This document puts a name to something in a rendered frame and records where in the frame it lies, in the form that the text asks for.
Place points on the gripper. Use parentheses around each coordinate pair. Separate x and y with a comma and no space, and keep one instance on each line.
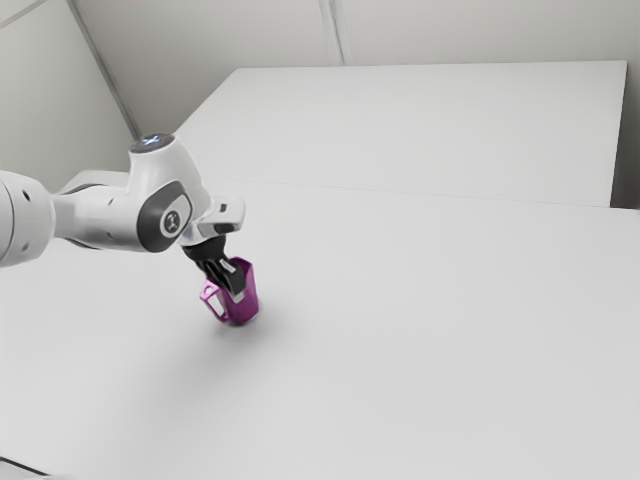
(204,252)

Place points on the magenta faceted mug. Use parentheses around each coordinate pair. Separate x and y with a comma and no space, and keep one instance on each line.
(243,305)

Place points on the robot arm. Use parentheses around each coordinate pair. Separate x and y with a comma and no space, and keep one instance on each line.
(160,175)

